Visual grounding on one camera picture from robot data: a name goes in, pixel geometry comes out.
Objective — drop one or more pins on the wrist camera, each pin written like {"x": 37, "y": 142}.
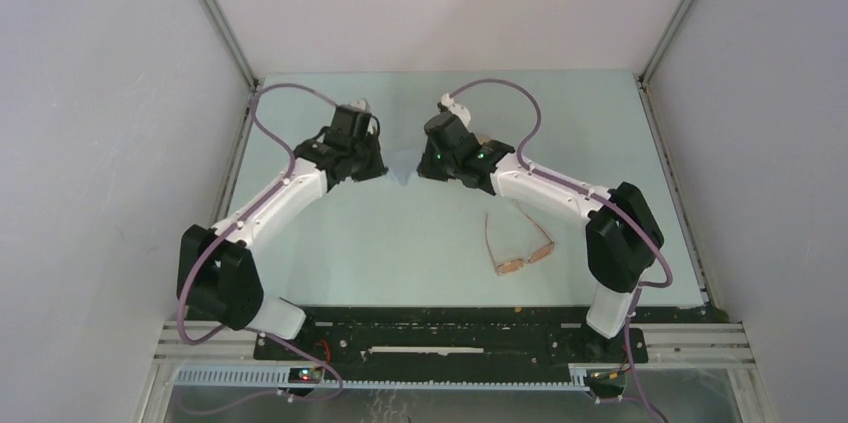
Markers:
{"x": 361, "y": 104}
{"x": 448, "y": 104}

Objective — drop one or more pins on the right aluminium frame post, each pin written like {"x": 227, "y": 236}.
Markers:
{"x": 668, "y": 36}

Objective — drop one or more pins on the left controller board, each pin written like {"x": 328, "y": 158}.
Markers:
{"x": 305, "y": 375}

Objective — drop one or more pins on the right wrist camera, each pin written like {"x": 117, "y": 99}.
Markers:
{"x": 448, "y": 104}

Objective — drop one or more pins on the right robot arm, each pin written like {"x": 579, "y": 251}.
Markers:
{"x": 622, "y": 236}

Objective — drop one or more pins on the controller board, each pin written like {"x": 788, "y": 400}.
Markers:
{"x": 606, "y": 378}
{"x": 305, "y": 375}

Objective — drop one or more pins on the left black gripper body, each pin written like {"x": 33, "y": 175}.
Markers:
{"x": 368, "y": 162}

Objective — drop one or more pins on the right controller board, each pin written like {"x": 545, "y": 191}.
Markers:
{"x": 606, "y": 378}

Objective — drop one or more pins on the aluminium extrusion rail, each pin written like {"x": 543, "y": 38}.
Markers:
{"x": 697, "y": 346}

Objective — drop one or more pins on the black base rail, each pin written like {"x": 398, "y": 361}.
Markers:
{"x": 473, "y": 341}

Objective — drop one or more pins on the aluminium frame post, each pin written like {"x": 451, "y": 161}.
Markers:
{"x": 668, "y": 36}
{"x": 226, "y": 34}

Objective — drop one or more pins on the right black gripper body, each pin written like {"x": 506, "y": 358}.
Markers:
{"x": 436, "y": 166}

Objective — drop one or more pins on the light blue cleaning cloth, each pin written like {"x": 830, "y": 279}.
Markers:
{"x": 402, "y": 165}

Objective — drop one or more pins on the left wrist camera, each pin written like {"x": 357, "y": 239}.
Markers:
{"x": 361, "y": 104}

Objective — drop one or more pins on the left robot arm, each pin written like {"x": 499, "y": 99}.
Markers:
{"x": 218, "y": 276}

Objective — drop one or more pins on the orange tinted sunglasses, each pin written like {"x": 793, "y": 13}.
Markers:
{"x": 514, "y": 239}

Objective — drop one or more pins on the left aluminium frame post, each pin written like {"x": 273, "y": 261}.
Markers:
{"x": 226, "y": 34}

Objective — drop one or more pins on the white cable duct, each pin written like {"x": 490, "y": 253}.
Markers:
{"x": 285, "y": 377}

